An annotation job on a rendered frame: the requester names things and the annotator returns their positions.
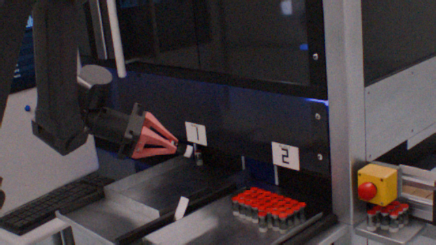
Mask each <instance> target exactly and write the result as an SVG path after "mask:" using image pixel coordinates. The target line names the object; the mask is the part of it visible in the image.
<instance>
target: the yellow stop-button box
mask: <svg viewBox="0 0 436 245"><path fill-rule="evenodd" d="M364 182H370V183H371V184H372V185H373V186H374V187H375V189H376V196H375V197H374V198H373V199H372V200H370V201H368V202H371V203H376V204H378V205H381V206H386V205H387V204H389V203H390V202H392V201H394V200H395V199H396V198H397V197H399V196H400V195H401V167H398V166H395V165H392V164H389V163H383V162H380V161H372V162H371V163H370V164H369V165H367V166H366V167H363V168H362V169H360V170H359V171H358V187H359V186H360V185H361V184H362V183H364Z"/></svg>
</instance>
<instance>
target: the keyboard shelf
mask: <svg viewBox="0 0 436 245"><path fill-rule="evenodd" d="M47 195H49V194H46V195H44V196H42V197H39V198H37V199H35V200H33V201H31V202H29V203H26V204H25V205H23V206H21V207H19V208H22V207H24V206H26V205H28V204H30V203H32V202H34V201H37V200H38V199H41V198H43V197H46V196H47ZM19 208H16V209H13V210H11V211H9V212H7V213H5V214H2V215H1V216H0V217H2V216H4V215H6V214H9V213H10V212H13V211H15V210H17V209H19ZM69 226H70V225H68V224H66V223H64V221H62V220H60V219H59V218H55V219H53V220H51V221H49V222H47V223H45V224H43V225H40V226H39V227H36V228H34V229H32V230H31V231H29V232H27V233H25V234H23V235H21V236H19V235H16V234H14V233H11V232H9V231H6V230H5V229H2V228H0V240H1V241H3V242H6V243H8V244H9V245H35V244H37V243H38V242H41V241H42V240H44V239H46V238H48V237H50V236H52V235H53V234H55V233H57V232H59V231H61V230H62V229H64V228H67V227H69Z"/></svg>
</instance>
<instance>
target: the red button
mask: <svg viewBox="0 0 436 245"><path fill-rule="evenodd" d="M357 192H358V196H359V197H360V198H361V199H363V200H366V201H370V200H372V199H373V198H374V197H375V196H376V189H375V187H374V186H373V185H372V184H371V183H370V182H364V183H362V184H361V185H360V186H359V187H358V191H357Z"/></svg>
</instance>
